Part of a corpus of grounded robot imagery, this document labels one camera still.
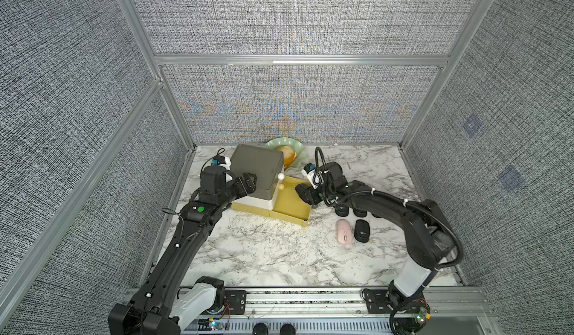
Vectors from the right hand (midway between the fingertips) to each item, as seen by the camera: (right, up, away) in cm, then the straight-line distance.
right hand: (303, 186), depth 89 cm
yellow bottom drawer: (-6, -9, +7) cm, 13 cm away
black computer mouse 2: (+17, -11, +5) cm, 20 cm away
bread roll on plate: (-5, +13, +17) cm, 22 cm away
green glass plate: (-1, +18, +24) cm, 30 cm away
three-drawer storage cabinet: (-14, +9, -5) cm, 17 cm away
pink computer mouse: (+15, -17, -4) cm, 23 cm away
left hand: (-19, +4, -13) cm, 23 cm away
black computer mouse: (+23, -17, -2) cm, 29 cm away
